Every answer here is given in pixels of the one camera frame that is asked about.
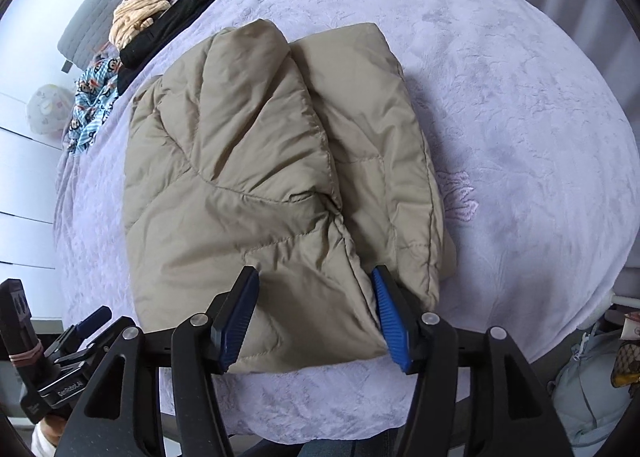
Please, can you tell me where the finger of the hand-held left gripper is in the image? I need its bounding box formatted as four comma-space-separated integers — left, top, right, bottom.
62, 306, 113, 344
47, 317, 138, 369

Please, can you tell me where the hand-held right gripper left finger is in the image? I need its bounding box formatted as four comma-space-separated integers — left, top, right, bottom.
54, 265, 261, 457

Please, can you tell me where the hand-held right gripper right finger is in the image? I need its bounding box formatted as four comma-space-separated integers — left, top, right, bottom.
371, 265, 576, 457

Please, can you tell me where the beige puffer jacket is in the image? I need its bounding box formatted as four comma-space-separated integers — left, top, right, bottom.
121, 19, 457, 375

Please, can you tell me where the person's left forearm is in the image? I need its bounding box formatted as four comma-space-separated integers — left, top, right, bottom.
31, 414, 68, 457

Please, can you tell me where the person's blue jeans leg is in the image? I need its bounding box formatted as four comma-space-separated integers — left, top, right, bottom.
240, 434, 418, 457

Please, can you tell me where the light blue backpack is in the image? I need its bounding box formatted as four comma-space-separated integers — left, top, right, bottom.
552, 324, 632, 454

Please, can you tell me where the white round plush toy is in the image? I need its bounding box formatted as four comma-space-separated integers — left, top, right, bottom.
26, 83, 76, 138

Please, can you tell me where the blue cartoon print garment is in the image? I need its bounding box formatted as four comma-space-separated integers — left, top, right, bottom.
65, 54, 124, 154

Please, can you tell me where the lavender bed blanket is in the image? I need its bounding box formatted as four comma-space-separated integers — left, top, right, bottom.
52, 0, 633, 443

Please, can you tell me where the brown patterned bag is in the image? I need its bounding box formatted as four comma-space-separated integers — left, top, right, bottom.
609, 309, 640, 388

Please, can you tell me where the beige striped garment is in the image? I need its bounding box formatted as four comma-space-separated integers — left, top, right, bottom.
109, 0, 180, 48

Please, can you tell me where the black garment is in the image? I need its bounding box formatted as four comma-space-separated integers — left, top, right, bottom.
116, 0, 233, 92

